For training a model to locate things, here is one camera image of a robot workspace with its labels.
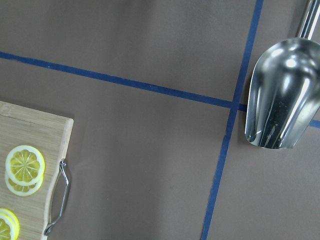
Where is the bamboo cutting board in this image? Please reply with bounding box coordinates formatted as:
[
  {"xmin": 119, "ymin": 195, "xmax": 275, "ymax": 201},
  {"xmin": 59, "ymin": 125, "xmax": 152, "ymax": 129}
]
[{"xmin": 0, "ymin": 101, "xmax": 74, "ymax": 240}]

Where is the metal scoop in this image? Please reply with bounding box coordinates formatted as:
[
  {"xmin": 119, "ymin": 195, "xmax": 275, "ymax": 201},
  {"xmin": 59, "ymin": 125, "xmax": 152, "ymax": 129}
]
[{"xmin": 244, "ymin": 0, "xmax": 320, "ymax": 150}]

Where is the lemon slice under upper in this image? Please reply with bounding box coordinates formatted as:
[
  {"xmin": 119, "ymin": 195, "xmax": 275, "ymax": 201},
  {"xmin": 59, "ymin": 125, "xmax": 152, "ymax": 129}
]
[{"xmin": 4, "ymin": 172, "xmax": 44, "ymax": 197}]

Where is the lemon slice near handle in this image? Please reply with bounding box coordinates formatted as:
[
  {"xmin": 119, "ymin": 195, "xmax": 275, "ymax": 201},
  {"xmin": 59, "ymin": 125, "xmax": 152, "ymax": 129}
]
[{"xmin": 0, "ymin": 208, "xmax": 20, "ymax": 240}]

